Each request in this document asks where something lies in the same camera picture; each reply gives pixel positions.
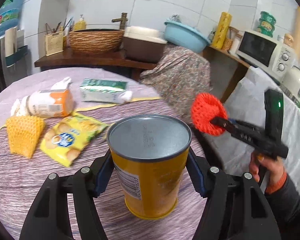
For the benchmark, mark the woven wicker basket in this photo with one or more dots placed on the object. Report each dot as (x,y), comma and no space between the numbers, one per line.
(96,41)

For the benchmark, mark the right hand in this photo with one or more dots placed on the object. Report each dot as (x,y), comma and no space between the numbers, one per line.
(276,169)

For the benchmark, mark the floral cloth cover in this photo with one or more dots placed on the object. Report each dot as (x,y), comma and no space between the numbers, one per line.
(178,78)

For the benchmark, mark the white microwave oven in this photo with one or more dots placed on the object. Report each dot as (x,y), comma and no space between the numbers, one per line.
(261,51)

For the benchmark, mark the yellow biscuit packet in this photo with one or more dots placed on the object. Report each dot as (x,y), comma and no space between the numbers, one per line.
(67,139)

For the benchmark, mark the light blue plastic basin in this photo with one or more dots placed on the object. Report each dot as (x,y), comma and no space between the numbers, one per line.
(185,36)

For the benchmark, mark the white plastic sheet cover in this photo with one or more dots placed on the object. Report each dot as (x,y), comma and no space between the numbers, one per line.
(259,117)

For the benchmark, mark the brown white sink basin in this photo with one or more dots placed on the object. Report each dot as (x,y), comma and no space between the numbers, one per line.
(143,44)

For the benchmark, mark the yellow wrapped roll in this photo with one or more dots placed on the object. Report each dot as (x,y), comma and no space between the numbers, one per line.
(222,30)

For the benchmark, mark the bamboo chopstick holder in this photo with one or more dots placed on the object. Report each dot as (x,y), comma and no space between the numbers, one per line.
(54,43)

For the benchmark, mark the bronze faucet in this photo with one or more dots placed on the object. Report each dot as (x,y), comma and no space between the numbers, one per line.
(122,20)

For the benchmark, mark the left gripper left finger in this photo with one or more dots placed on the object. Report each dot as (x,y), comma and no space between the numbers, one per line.
(48,216)

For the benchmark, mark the white orange drink bottle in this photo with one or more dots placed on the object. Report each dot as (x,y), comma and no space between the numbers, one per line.
(50,103)

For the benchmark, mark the green white milk carton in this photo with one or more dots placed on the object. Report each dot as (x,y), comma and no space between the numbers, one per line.
(95,90)

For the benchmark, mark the white tissue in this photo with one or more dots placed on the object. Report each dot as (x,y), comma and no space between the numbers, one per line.
(18,108)

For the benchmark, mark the paper towel roll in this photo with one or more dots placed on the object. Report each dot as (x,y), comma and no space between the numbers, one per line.
(10,46)

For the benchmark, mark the dark wooden counter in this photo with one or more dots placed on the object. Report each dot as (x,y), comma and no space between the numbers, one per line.
(114,62)

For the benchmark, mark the purple striped tablecloth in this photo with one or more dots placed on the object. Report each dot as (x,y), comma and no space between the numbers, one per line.
(21,179)

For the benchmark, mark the yellow foam fruit net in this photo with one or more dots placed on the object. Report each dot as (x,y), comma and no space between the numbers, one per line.
(23,134)

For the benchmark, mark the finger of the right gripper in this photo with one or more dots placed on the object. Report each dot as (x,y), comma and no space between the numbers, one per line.
(240,130)

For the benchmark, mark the green stacked noodle bowls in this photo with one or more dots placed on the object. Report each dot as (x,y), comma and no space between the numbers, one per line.
(266,24)

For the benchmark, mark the blue water jug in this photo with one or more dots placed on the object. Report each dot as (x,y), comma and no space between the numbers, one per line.
(9,15)

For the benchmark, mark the yellow cylindrical snack can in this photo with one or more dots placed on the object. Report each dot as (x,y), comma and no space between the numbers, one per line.
(149,152)

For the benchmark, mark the red foam fruit net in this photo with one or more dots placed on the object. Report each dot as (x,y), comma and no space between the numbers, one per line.
(204,108)

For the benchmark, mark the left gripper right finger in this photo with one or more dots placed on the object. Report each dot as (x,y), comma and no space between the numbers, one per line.
(235,206)

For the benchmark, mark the white electric kettle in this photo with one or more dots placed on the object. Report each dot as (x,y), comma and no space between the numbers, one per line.
(291,82)

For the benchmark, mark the yellow soap dispenser bottle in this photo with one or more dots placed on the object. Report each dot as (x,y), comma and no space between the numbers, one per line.
(80,25)

